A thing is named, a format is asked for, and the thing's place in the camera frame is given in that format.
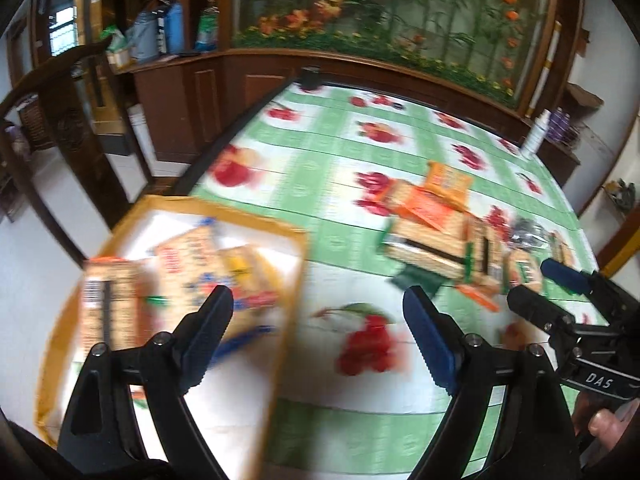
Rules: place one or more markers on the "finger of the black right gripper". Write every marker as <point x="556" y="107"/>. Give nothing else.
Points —
<point x="538" y="310"/>
<point x="577" y="282"/>

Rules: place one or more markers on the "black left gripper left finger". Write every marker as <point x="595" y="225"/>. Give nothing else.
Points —
<point x="100" y="433"/>

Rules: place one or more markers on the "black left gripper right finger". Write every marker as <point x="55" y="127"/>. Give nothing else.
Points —
<point x="534" y="437"/>

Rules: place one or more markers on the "round green-label cracker pack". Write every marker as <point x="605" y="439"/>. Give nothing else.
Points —
<point x="522" y="269"/>

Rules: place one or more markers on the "orange-ended long cracker pack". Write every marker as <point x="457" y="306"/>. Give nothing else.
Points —
<point x="430" y="250"/>

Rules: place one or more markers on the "orange cracker pack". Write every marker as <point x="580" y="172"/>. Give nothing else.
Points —
<point x="412" y="203"/>

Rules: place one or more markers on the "clear bag dark snacks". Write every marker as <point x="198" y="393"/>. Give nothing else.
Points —
<point x="527" y="234"/>

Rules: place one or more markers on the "right hand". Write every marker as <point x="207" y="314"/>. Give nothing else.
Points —
<point x="605" y="426"/>

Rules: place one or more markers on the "green-ended cracker pack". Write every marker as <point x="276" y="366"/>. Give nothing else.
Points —
<point x="483" y="265"/>

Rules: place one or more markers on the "cracker pack in box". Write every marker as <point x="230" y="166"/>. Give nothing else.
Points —
<point x="110" y="307"/>

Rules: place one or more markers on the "orange yellow biscuit pack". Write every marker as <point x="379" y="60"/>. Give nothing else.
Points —
<point x="449" y="184"/>

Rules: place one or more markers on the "white spray bottle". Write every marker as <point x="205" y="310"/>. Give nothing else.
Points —
<point x="536" y="135"/>

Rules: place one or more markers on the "purple bottles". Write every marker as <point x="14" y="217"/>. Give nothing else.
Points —
<point x="559" y="123"/>

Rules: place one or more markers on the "colourful snack pack in box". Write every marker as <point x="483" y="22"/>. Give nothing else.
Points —
<point x="191" y="265"/>

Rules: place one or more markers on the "green fruit-print tablecloth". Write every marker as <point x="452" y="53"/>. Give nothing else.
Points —
<point x="357" y="401"/>

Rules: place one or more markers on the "black object on table edge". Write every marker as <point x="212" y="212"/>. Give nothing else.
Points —
<point x="310" y="78"/>

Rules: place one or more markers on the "wooden cabinet counter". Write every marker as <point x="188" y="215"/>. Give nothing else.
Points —
<point x="191" y="101"/>

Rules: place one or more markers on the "dark wooden chair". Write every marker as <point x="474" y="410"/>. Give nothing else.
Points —
<point x="71" y="132"/>

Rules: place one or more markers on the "blue jug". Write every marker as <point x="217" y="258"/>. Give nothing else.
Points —
<point x="173" y="29"/>

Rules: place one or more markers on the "floral landscape wall panel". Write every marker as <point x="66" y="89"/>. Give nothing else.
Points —
<point x="486" y="46"/>

